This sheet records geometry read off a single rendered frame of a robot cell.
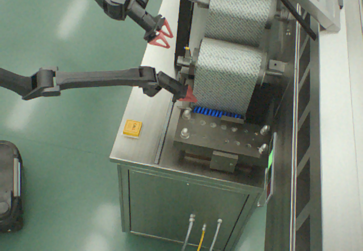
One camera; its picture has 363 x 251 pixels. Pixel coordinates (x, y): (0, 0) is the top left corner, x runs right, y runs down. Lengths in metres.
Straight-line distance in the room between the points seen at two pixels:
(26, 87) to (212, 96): 0.72
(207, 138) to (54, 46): 2.10
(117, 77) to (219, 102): 0.44
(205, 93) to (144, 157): 0.37
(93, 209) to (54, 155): 0.47
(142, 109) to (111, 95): 1.24
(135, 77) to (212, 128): 0.38
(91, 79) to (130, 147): 0.37
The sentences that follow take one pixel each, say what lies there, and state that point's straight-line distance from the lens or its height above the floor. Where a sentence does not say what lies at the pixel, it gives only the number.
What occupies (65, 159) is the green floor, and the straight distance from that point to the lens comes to 2.89.
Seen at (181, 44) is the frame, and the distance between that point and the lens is 2.03.
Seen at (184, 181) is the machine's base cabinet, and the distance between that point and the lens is 1.84.
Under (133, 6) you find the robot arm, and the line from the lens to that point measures 1.55.
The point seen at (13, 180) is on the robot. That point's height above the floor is 0.24.
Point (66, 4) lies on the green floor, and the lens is 3.94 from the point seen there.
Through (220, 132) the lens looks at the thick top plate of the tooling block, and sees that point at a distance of 1.75.
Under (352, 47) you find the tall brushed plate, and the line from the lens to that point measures 1.63.
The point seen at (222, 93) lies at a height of 1.14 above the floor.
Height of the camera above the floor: 2.44
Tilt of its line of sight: 53 degrees down
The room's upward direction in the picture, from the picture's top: 7 degrees clockwise
